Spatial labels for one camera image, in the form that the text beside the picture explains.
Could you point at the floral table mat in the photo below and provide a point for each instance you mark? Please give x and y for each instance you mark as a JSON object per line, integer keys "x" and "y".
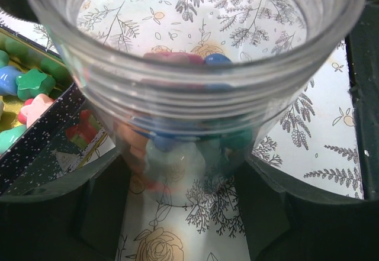
{"x": 311, "y": 125}

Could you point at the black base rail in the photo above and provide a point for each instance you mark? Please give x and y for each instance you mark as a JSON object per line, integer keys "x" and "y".
{"x": 362, "y": 54}

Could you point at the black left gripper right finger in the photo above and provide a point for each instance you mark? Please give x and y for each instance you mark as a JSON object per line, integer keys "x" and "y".
{"x": 287, "y": 219}

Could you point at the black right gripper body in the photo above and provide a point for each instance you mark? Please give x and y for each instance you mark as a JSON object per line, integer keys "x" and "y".
{"x": 19, "y": 9}

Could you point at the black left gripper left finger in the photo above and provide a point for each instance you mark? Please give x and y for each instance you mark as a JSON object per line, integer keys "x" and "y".
{"x": 76, "y": 217}

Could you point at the tin of opaque star candies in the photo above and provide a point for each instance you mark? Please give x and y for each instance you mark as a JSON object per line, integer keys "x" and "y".
{"x": 47, "y": 128}

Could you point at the clear glass jar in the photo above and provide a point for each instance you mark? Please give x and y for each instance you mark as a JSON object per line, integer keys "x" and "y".
{"x": 192, "y": 65}

